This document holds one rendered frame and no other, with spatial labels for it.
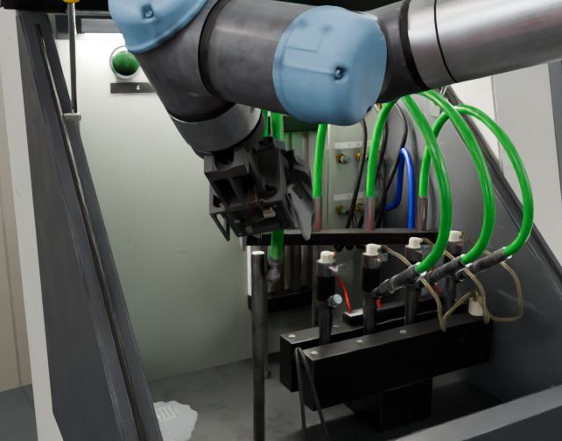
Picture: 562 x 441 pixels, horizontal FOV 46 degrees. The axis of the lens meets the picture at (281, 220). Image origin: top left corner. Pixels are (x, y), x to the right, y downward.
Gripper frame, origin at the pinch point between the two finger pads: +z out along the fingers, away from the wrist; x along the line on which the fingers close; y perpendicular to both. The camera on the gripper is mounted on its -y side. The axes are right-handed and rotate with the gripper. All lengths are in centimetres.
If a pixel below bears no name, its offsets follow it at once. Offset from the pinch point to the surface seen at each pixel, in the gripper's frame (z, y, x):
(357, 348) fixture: 28.6, 5.0, 3.5
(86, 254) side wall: -3.5, 2.1, -22.3
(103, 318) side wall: -2.2, 10.0, -19.9
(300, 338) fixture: 28.8, 1.9, -4.8
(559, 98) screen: 34, -38, 43
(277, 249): 2.3, 2.4, -1.2
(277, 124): -8.1, -7.1, 2.1
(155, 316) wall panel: 35.0, -8.8, -31.7
